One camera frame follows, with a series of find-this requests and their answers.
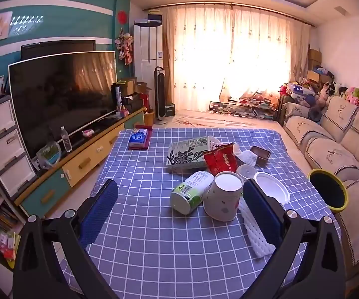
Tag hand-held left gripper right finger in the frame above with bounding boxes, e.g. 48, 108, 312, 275
243, 179, 346, 299

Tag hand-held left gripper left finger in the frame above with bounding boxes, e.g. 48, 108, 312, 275
13, 179, 118, 299

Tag white foam net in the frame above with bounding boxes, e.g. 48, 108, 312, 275
239, 198, 276, 258

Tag white plastic lid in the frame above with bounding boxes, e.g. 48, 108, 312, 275
254, 171, 290, 204

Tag white paper tub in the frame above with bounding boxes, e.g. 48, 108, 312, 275
203, 171, 244, 222

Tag clear plastic cup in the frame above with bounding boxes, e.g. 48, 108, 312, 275
236, 164, 257, 181

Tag yellow rimmed black bin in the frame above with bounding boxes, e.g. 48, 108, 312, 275
307, 169, 349, 214

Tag white paper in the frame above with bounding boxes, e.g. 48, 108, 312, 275
234, 149, 256, 167

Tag dark brown food container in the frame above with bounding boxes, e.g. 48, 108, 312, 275
250, 145, 271, 165

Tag red snack bag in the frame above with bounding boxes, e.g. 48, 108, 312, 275
203, 143, 239, 176

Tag green label can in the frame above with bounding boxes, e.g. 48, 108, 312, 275
170, 171, 215, 215

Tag green flower print carton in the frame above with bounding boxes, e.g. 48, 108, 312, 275
166, 136, 214, 174

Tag beige sofa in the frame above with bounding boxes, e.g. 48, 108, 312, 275
276, 95, 359, 284

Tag yellow and teal cabinet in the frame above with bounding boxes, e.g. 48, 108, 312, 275
14, 107, 147, 217

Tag blue checked tablecloth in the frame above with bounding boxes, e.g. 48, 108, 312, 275
55, 128, 344, 299

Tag clear plastic bag with greens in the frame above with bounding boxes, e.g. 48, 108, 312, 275
36, 141, 62, 170

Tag clear water bottle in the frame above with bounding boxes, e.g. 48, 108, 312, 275
60, 126, 73, 153

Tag blue tissue pack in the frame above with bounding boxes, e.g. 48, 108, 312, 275
128, 130, 149, 148

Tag pile of plush toys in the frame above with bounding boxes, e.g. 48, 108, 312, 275
320, 81, 359, 116

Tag floral floor mat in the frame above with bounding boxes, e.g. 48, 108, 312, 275
173, 109, 280, 130

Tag low glass table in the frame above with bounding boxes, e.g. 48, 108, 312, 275
209, 98, 278, 120

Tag pile of bags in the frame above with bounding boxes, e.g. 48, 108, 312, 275
279, 81, 315, 106

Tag white drawer unit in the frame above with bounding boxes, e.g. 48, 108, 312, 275
0, 95, 38, 200

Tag large curved television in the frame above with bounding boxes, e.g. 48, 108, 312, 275
8, 51, 118, 162

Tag open cardboard boxes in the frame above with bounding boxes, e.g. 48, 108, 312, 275
117, 78, 152, 113

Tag stack of cardboard boxes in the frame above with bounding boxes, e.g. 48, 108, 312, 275
306, 48, 333, 83

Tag black tower fan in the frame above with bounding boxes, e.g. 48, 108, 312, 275
154, 66, 168, 122

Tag sheer embroidered curtain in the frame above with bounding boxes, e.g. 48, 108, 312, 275
162, 3, 311, 116

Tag hanging flower decoration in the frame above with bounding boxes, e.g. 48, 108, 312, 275
115, 28, 134, 66

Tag small black television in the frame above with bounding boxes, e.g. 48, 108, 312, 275
20, 40, 96, 60

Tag white standing air conditioner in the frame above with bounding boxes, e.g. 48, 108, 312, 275
133, 20, 164, 83

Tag wooden curtain rod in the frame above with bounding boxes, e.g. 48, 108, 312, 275
142, 1, 315, 28

